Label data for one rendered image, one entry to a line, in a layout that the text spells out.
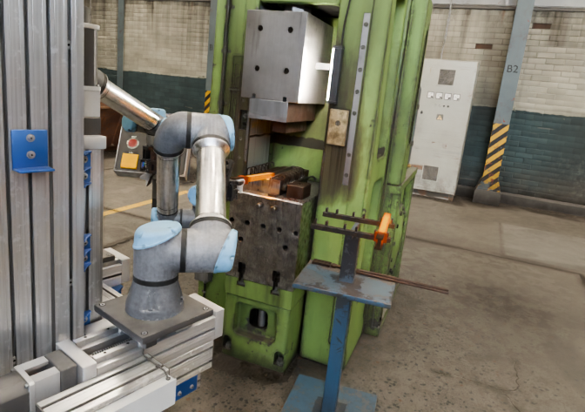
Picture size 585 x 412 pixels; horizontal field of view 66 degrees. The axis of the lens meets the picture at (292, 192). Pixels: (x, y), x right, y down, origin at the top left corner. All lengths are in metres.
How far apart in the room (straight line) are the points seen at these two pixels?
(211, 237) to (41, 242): 0.40
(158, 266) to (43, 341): 0.34
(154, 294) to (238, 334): 1.31
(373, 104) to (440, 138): 5.16
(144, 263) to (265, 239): 1.10
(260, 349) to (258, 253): 0.52
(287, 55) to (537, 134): 6.17
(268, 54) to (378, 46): 0.50
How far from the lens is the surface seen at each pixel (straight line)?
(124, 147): 2.36
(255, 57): 2.21
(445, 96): 7.28
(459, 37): 7.99
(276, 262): 2.22
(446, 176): 7.34
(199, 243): 1.18
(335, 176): 2.23
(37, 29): 1.15
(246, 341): 2.48
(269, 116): 2.17
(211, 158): 1.36
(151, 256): 1.18
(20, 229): 1.19
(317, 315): 2.48
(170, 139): 1.44
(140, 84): 10.57
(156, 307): 1.23
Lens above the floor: 1.42
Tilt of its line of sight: 13 degrees down
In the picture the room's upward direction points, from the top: 6 degrees clockwise
